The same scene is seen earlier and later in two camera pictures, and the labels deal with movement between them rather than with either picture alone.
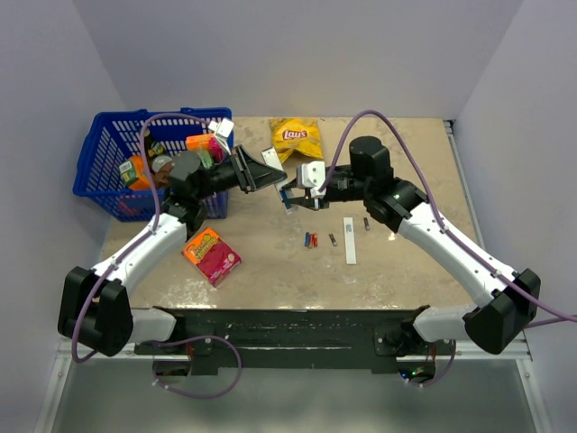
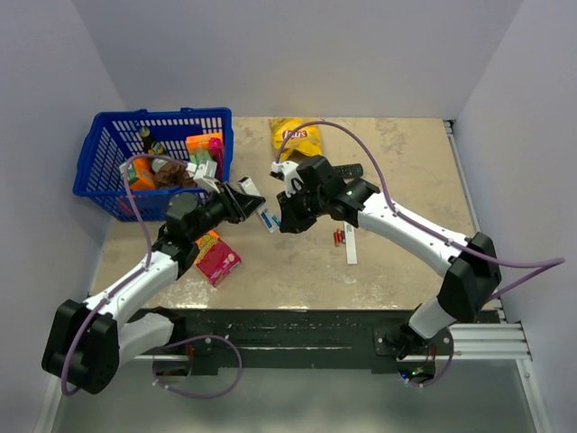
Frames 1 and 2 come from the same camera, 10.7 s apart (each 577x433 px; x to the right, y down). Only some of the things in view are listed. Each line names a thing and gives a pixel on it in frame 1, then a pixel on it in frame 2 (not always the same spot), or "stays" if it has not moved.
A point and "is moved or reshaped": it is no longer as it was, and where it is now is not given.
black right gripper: [310, 202] → [291, 221]
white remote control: [271, 158] → [268, 217]
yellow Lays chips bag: [296, 133] stays
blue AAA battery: [286, 199] is moved or reshaped
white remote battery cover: [350, 242] stays
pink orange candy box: [214, 256] stays
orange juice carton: [134, 174] stays
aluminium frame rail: [462, 350] stays
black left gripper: [255, 175] → [237, 212]
